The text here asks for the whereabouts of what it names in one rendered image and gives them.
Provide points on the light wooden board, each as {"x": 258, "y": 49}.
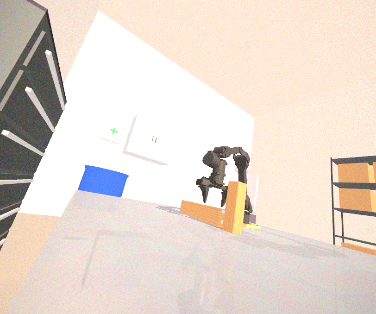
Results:
{"x": 208, "y": 214}

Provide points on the wooden post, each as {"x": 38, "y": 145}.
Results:
{"x": 234, "y": 210}

